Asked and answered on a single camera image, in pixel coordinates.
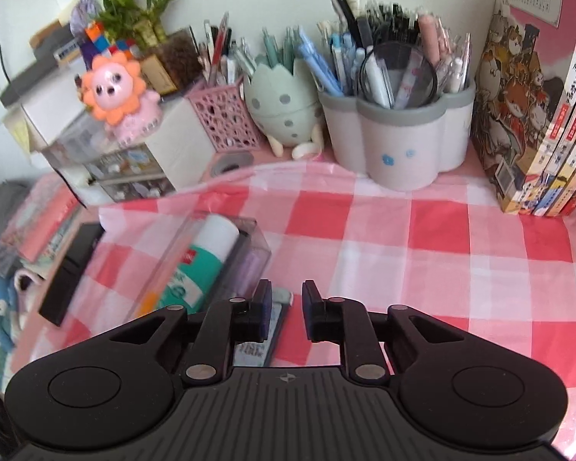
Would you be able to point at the plush toy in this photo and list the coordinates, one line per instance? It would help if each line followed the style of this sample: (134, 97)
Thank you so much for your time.
(2, 307)

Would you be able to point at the green egg pen holder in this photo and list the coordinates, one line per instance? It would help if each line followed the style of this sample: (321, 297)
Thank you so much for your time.
(281, 110)

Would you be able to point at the black smartphone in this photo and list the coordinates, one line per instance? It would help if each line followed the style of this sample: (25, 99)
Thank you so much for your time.
(74, 273)

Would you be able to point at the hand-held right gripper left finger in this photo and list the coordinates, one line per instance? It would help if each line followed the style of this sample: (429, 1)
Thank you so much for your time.
(264, 309)

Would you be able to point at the pink checked tablecloth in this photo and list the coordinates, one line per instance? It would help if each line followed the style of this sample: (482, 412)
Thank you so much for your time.
(413, 259)

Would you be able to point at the grey tape roll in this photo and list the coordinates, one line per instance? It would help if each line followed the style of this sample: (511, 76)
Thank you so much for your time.
(231, 164)

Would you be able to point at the clear storage box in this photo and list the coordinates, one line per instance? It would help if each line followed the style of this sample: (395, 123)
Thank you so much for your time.
(77, 141)

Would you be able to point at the colourful puzzle cube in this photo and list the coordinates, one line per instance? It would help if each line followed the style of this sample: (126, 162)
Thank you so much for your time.
(101, 38)

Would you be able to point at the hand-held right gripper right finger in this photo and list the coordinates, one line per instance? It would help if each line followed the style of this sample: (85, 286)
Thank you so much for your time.
(309, 309)

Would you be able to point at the pink boxes stack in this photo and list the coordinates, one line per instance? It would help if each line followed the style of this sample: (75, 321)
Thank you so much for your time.
(43, 221)

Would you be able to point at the pink perforated pen holder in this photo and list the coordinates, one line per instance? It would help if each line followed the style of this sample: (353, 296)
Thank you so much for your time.
(225, 115)

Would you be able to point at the white flower-shaped pen holder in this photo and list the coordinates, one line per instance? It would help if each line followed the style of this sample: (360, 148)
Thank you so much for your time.
(398, 149)

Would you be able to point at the grey cloth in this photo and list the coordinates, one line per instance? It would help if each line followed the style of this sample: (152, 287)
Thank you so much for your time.
(2, 206)

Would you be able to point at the glass plant vase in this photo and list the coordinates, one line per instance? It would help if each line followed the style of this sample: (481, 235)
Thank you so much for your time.
(173, 62)

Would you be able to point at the clear plastic box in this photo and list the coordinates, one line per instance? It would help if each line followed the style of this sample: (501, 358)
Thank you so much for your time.
(173, 249)

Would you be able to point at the pink lion toy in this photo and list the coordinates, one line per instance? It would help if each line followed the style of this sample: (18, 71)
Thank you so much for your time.
(115, 91)

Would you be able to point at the green white glue stick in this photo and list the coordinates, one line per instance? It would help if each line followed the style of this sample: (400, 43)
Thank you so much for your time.
(201, 259)

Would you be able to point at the small printed card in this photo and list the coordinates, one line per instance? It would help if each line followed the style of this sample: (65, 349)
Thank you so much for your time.
(281, 307)

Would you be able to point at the white drawer organizer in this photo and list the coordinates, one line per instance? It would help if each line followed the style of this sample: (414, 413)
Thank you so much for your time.
(173, 139)

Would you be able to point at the white box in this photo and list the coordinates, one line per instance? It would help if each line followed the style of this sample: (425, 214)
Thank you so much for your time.
(53, 101)

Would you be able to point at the black magnifying glass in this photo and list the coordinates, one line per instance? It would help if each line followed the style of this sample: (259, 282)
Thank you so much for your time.
(398, 77)

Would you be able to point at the pens in egg holder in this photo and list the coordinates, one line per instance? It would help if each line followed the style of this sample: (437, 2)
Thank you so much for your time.
(283, 53)

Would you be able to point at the green bamboo plant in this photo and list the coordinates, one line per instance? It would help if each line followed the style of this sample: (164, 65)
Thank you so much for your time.
(134, 0)

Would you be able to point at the pens in white holder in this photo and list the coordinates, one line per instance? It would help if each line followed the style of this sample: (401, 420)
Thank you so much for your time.
(341, 57)

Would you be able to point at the purple sachet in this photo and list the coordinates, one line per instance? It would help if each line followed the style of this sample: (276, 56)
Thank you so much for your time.
(86, 9)

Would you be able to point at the black cases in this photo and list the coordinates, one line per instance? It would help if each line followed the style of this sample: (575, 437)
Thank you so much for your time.
(33, 67)

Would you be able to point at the pens in pink holder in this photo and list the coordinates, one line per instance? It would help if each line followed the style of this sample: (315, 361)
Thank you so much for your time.
(221, 57)

